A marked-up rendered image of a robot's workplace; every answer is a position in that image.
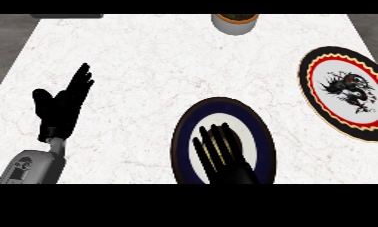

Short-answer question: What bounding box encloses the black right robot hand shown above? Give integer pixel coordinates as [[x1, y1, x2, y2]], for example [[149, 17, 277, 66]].
[[190, 122, 263, 185]]

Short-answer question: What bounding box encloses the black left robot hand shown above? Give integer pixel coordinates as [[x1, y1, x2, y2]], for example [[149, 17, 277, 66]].
[[31, 62, 96, 144]]

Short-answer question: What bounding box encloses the navy rimmed white plate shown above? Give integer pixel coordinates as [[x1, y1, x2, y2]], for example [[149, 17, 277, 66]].
[[170, 96, 277, 185]]

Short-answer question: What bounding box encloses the red rimmed dragon plate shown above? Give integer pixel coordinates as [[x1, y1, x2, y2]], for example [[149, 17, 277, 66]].
[[297, 45, 378, 143]]

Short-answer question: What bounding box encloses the dark grey flat appliance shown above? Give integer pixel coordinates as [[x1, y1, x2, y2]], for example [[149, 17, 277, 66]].
[[28, 13, 105, 20]]

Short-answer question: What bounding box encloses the grey plant pot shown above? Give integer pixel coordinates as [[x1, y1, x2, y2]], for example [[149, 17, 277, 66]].
[[209, 13, 261, 37]]

